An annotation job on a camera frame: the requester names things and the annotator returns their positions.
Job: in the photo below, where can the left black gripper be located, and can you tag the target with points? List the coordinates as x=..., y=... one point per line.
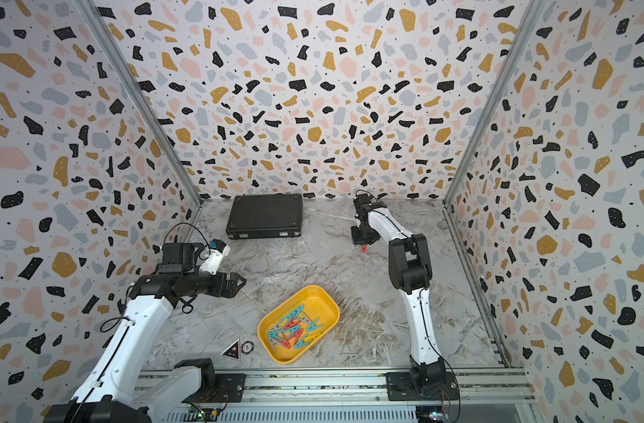
x=219, y=290

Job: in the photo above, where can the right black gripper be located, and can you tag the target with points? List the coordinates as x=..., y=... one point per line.
x=356, y=241

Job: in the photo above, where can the yellow plastic storage tray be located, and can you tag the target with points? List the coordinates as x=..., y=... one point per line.
x=321, y=314

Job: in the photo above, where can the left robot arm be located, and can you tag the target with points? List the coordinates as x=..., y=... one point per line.
x=186, y=271

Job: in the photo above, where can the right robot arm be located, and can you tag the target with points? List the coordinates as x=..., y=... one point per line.
x=410, y=271

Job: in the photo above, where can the black triangle marker sticker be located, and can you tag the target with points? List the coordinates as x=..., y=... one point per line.
x=233, y=351

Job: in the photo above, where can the black hard case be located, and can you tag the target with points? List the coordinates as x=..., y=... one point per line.
x=265, y=216

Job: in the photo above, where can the red clothespin in tray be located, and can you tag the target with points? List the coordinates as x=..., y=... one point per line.
x=288, y=327

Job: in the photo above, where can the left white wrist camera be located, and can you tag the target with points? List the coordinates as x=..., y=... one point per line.
x=213, y=255

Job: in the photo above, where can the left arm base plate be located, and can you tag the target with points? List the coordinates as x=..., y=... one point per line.
x=222, y=388

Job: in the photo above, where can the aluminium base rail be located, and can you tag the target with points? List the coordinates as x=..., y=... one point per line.
x=360, y=395

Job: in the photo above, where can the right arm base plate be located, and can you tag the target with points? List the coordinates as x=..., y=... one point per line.
x=400, y=387

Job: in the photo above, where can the right frame aluminium post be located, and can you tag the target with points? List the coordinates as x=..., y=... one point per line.
x=526, y=26

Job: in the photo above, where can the frame aluminium post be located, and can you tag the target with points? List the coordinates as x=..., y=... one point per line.
x=526, y=26
x=89, y=12

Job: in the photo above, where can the left frame aluminium post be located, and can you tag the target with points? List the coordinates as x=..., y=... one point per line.
x=89, y=12

